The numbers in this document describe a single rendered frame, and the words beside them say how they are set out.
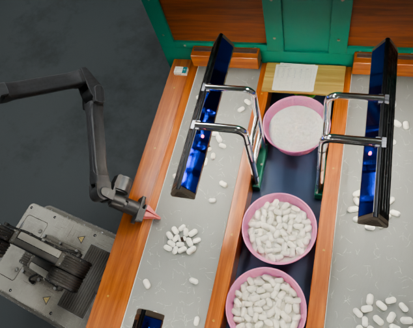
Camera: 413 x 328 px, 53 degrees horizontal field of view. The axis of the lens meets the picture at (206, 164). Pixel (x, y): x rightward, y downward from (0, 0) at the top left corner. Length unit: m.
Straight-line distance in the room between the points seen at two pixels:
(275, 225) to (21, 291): 1.22
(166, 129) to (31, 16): 2.47
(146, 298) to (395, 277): 0.85
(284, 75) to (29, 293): 1.49
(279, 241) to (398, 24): 0.89
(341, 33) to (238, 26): 0.40
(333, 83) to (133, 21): 2.05
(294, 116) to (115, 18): 2.16
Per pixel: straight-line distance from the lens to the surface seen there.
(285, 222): 1.57
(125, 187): 1.59
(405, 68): 1.79
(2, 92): 1.49
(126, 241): 1.64
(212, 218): 1.60
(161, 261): 1.60
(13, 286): 2.19
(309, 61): 1.87
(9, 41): 3.96
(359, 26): 1.73
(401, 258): 1.56
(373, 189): 1.22
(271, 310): 1.49
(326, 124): 1.47
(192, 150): 1.31
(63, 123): 3.11
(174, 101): 1.87
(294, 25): 1.74
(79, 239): 2.08
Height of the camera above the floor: 2.22
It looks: 61 degrees down
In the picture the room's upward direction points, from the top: 25 degrees counter-clockwise
